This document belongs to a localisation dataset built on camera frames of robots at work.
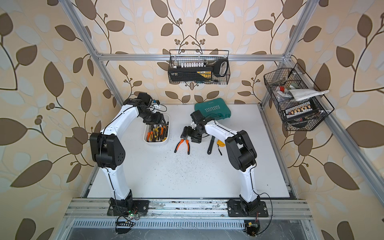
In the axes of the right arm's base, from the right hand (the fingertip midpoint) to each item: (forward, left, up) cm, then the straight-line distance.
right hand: (185, 138), depth 94 cm
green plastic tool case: (+26, -23, -2) cm, 35 cm away
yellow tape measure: (-2, -22, -5) cm, 23 cm away
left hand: (+6, +14, +10) cm, 18 cm away
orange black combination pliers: (0, +4, -6) cm, 7 cm away
